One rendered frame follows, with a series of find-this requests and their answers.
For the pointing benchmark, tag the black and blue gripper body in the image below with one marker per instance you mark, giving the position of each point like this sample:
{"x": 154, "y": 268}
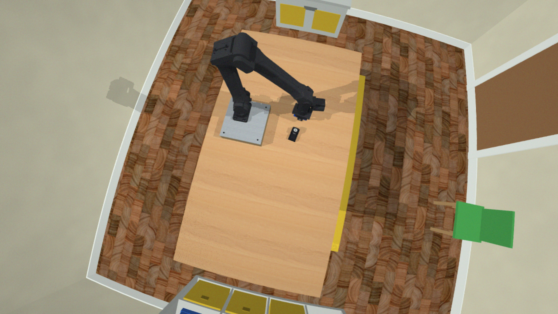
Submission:
{"x": 302, "y": 114}

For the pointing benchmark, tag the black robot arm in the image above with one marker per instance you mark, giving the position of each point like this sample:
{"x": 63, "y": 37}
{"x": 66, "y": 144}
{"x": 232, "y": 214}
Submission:
{"x": 241, "y": 51}

